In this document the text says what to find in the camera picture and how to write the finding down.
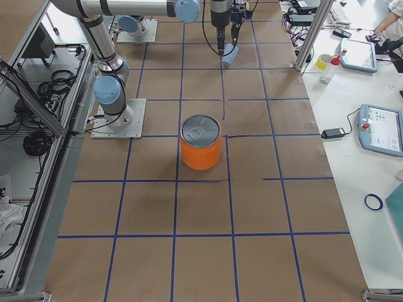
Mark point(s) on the orange can with silver lid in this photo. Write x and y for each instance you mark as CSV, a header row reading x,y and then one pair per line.
x,y
200,142

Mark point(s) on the black smartphone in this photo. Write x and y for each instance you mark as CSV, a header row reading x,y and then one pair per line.
x,y
341,33

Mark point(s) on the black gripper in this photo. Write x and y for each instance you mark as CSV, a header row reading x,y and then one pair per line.
x,y
217,16

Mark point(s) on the aluminium frame post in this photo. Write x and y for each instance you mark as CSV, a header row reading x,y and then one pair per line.
x,y
316,25

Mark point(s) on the yellow tape roll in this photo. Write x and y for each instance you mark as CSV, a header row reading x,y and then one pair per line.
x,y
323,61

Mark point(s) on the light blue plastic cup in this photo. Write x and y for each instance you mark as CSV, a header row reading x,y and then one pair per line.
x,y
230,54

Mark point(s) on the black power adapter brick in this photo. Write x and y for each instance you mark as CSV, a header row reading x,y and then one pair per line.
x,y
333,133

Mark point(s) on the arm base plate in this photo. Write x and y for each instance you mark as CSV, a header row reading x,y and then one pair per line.
x,y
128,125
146,33

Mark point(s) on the teach pendant near tape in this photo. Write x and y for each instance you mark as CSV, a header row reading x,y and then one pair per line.
x,y
359,55

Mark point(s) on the red capped squeeze bottle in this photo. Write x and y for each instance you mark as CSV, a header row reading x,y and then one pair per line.
x,y
330,70

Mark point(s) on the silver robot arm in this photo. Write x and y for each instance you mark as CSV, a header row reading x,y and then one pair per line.
x,y
109,88
135,26

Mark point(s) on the teach pendant far side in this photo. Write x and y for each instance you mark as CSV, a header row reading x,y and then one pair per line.
x,y
380,129

